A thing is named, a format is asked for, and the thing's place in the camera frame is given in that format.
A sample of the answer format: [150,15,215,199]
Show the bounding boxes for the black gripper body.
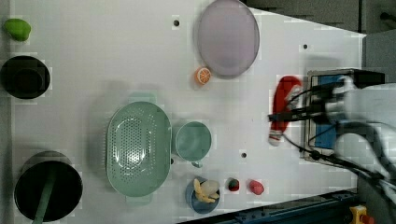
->
[306,81,346,123]

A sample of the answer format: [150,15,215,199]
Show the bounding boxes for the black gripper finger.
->
[286,89,308,107]
[268,112,307,121]

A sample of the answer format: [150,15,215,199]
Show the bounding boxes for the red ketchup bottle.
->
[268,76,303,147]

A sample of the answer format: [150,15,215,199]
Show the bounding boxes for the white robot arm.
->
[268,76,395,203]

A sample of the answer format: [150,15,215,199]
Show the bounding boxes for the green strainer basket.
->
[106,92,172,206]

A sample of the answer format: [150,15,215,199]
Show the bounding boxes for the silver toaster oven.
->
[303,68,387,166]

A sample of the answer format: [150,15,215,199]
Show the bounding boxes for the red fruit toy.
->
[248,180,264,195]

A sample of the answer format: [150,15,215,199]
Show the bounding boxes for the small strawberry toy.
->
[227,178,239,191]

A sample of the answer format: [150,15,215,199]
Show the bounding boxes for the lilac round plate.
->
[197,0,260,77]

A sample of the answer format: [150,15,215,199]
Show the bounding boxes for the orange slice toy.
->
[194,67,212,85]

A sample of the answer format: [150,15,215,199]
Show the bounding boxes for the green mug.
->
[173,121,212,168]

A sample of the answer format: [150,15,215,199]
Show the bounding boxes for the yellow red emergency button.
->
[349,205,375,224]

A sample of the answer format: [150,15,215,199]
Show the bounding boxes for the peeled banana toy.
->
[193,178,219,203]

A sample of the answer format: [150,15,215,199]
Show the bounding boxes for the blue bowl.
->
[185,180,219,215]

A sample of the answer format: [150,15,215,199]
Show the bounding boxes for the black bowl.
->
[1,56,50,99]

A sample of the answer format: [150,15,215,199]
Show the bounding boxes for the black pot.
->
[14,151,83,222]

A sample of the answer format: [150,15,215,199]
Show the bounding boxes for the black cable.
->
[281,122,386,181]

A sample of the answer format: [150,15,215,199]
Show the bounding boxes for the blue metal frame rail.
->
[178,190,359,224]

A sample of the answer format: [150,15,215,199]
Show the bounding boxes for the green spatula handle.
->
[32,170,56,224]

